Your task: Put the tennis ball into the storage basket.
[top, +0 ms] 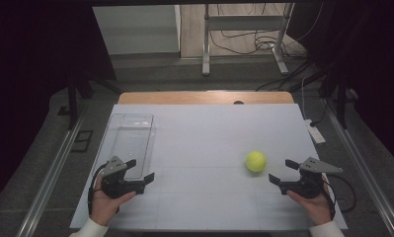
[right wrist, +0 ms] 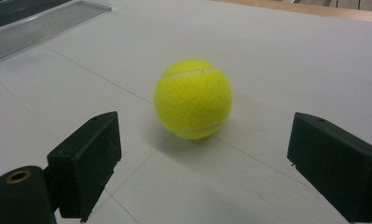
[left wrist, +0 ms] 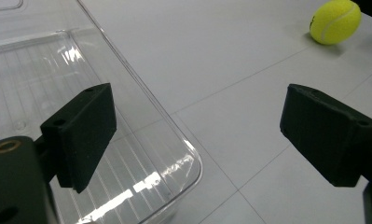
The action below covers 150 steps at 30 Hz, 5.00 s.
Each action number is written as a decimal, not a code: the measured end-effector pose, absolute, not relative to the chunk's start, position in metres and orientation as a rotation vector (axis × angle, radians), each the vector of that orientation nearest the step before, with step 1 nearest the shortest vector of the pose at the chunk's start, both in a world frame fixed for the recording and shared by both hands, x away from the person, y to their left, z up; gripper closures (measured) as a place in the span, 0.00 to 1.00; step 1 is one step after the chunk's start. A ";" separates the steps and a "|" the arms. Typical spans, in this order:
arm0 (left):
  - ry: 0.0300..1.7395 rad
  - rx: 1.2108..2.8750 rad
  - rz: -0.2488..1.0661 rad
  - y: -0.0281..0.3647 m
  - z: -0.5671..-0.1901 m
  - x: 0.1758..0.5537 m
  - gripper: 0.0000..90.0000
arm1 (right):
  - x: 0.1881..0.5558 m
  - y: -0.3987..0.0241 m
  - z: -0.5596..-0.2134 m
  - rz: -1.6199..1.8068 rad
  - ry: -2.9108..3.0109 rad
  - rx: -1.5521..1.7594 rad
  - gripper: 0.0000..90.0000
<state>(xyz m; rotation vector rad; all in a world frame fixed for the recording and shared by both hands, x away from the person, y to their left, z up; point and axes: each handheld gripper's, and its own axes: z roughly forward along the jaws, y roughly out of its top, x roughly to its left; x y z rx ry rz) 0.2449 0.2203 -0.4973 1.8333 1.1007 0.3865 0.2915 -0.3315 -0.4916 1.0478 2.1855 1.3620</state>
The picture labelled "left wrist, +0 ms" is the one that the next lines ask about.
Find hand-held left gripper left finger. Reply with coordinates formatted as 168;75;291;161
39;82;117;194

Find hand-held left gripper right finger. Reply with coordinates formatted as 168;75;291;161
279;83;372;189

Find clear plastic container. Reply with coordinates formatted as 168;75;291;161
0;0;204;224

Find yellow tennis ball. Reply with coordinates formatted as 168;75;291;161
309;0;363;46

